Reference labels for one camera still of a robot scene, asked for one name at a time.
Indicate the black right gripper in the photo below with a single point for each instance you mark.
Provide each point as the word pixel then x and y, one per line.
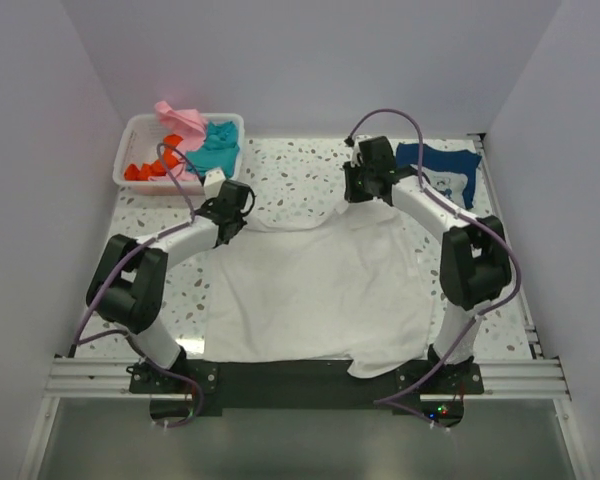
pixel 352 194

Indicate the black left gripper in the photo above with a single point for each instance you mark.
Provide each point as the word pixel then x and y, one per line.
pixel 207 205

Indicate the white t-shirt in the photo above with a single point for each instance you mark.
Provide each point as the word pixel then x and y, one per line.
pixel 348 288

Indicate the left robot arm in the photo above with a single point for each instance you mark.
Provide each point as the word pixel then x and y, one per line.
pixel 128 285

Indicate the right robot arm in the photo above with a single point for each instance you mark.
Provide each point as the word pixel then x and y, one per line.
pixel 475 265

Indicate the folded blue printed t-shirt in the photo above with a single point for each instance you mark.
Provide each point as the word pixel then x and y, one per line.
pixel 452 173

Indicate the teal t-shirt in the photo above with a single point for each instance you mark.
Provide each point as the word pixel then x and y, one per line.
pixel 219 150

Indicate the orange t-shirt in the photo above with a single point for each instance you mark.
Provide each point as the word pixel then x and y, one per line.
pixel 158 170

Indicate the pink t-shirt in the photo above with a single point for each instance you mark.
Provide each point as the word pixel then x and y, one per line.
pixel 189 124

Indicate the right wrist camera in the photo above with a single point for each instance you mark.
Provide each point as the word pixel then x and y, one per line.
pixel 354 143

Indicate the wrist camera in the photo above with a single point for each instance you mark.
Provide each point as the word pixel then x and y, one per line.
pixel 213 181
pixel 354 143

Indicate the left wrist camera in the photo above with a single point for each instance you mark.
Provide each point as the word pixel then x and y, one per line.
pixel 213 181

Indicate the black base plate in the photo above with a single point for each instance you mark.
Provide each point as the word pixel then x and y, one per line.
pixel 304 385

